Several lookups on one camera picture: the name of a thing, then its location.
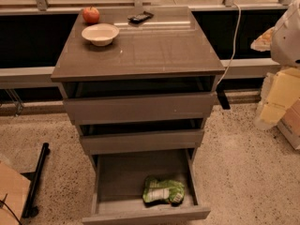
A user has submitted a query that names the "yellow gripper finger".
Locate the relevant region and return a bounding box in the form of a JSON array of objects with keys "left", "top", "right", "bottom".
[{"left": 250, "top": 27, "right": 274, "bottom": 52}]

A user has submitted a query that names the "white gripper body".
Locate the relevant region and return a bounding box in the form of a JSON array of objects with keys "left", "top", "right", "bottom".
[{"left": 254, "top": 67, "right": 300, "bottom": 130}]

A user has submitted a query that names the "green rice chip bag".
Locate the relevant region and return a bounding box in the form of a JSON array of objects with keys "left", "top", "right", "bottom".
[{"left": 142, "top": 176, "right": 185, "bottom": 204}]

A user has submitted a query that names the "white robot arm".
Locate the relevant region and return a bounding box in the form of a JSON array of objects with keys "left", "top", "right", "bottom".
[{"left": 250, "top": 0, "right": 300, "bottom": 130}]

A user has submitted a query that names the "grey drawer cabinet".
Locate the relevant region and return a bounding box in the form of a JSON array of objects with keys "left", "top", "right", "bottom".
[{"left": 50, "top": 6, "right": 226, "bottom": 225}]

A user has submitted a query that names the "grey top drawer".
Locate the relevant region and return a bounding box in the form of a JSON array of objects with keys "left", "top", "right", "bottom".
[{"left": 64, "top": 93, "right": 216, "bottom": 125}]

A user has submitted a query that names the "grey drawer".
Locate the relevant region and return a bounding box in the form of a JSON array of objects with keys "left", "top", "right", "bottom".
[
  {"left": 80, "top": 129, "right": 204, "bottom": 155},
  {"left": 82, "top": 149, "right": 210, "bottom": 225},
  {"left": 64, "top": 93, "right": 216, "bottom": 125}
]

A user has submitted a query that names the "grey middle drawer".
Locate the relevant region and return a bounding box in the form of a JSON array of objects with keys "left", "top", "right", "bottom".
[{"left": 80, "top": 129, "right": 204, "bottom": 155}]

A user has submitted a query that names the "grey bottom drawer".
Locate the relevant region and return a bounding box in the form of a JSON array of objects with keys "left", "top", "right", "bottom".
[{"left": 82, "top": 149, "right": 210, "bottom": 225}]

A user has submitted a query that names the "cardboard box right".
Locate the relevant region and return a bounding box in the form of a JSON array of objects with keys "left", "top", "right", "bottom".
[{"left": 277, "top": 99, "right": 300, "bottom": 150}]

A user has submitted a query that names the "white bowl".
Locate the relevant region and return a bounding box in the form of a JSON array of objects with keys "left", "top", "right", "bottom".
[{"left": 82, "top": 23, "right": 119, "bottom": 46}]

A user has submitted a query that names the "red apple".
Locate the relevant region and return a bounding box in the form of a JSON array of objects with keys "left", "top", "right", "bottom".
[{"left": 82, "top": 7, "right": 99, "bottom": 24}]

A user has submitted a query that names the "black metal stand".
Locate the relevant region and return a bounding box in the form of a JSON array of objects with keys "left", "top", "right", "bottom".
[{"left": 22, "top": 142, "right": 50, "bottom": 218}]

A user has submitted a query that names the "white cable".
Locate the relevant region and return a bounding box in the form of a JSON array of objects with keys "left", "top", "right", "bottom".
[{"left": 215, "top": 3, "right": 243, "bottom": 87}]

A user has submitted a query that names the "black cable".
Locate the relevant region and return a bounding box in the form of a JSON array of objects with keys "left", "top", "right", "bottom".
[{"left": 0, "top": 193, "right": 23, "bottom": 225}]

